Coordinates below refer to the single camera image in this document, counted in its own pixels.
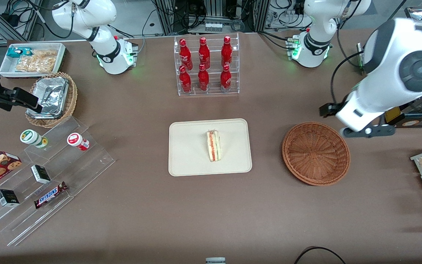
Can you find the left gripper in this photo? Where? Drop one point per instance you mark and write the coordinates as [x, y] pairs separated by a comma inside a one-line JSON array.
[[329, 109]]

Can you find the triangular sandwich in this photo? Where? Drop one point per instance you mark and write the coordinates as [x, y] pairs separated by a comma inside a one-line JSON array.
[[214, 146]]

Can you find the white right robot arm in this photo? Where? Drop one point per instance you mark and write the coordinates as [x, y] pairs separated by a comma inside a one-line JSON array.
[[108, 51]]

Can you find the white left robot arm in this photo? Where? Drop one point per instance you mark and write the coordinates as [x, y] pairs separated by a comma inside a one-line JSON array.
[[390, 73]]

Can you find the aluminium foil tray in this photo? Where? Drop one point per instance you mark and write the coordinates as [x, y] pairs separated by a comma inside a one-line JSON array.
[[50, 96]]

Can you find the round brown wicker basket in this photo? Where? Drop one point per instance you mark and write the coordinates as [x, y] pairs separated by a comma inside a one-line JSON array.
[[315, 154]]

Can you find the light wicker basket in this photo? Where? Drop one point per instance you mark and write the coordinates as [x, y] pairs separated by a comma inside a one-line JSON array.
[[72, 99]]

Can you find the cream rectangular serving tray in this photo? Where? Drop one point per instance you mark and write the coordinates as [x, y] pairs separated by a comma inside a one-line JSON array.
[[189, 150]]

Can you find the white plastic bin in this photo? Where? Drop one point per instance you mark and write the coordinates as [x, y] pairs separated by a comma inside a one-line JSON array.
[[6, 68]]

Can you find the clear chips bag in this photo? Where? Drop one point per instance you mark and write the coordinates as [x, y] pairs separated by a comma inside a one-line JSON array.
[[35, 65], [46, 53]]

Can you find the green lid cup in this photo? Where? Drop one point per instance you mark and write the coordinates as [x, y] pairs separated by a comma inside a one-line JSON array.
[[31, 137]]

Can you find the teal snack bag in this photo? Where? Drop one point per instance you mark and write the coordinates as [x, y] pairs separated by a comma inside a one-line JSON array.
[[15, 52]]

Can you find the red lid cup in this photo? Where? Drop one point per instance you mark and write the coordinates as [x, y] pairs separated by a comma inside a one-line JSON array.
[[76, 140]]

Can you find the small black box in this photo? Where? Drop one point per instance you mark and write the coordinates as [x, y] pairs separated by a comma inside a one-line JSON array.
[[7, 198], [41, 174]]

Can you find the clear acrylic stepped shelf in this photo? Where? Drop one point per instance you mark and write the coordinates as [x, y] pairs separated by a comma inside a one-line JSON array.
[[82, 167]]

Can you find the snickers chocolate bar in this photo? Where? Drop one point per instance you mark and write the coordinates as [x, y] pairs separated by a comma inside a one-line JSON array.
[[50, 195]]

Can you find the red cola bottle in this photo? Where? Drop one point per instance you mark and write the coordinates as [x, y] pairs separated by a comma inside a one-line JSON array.
[[185, 81], [226, 53], [185, 55], [204, 54], [225, 80], [203, 80]]

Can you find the clear acrylic bottle rack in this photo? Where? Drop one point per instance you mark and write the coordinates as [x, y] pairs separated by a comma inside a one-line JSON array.
[[214, 93]]

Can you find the white power strip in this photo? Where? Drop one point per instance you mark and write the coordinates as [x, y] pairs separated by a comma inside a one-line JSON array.
[[213, 26]]

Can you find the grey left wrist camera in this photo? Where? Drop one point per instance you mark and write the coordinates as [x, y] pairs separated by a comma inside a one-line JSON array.
[[372, 131]]

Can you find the aluminium frame rack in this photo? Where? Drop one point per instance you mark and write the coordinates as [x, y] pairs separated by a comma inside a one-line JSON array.
[[214, 11]]

